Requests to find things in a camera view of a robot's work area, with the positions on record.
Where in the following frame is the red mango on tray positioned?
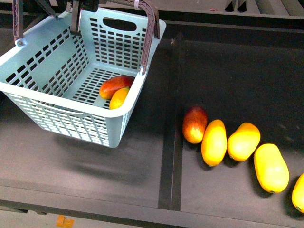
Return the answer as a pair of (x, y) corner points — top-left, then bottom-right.
(182, 105), (208, 144)

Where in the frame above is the black mango tray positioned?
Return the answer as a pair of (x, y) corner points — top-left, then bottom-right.
(160, 24), (304, 228)

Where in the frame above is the red mango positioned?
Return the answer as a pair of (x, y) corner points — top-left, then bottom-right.
(99, 75), (135, 100)
(182, 105), (208, 144)

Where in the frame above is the light blue plastic basket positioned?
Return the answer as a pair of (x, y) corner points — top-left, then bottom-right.
(0, 6), (167, 149)

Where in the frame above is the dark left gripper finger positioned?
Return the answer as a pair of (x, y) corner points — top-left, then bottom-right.
(70, 0), (81, 36)

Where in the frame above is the yellow mango edge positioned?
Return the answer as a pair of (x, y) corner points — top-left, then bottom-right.
(292, 173), (304, 213)

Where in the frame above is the yellow mango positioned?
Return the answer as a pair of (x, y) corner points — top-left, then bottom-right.
(201, 119), (227, 167)
(254, 143), (290, 194)
(227, 123), (261, 162)

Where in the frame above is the brown basket handle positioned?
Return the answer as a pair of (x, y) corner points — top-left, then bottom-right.
(12, 0), (160, 70)

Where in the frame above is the white zip tie right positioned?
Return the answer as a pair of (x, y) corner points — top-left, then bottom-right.
(134, 0), (140, 10)

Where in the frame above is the yellow lemon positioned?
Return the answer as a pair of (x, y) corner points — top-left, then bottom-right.
(109, 87), (130, 110)

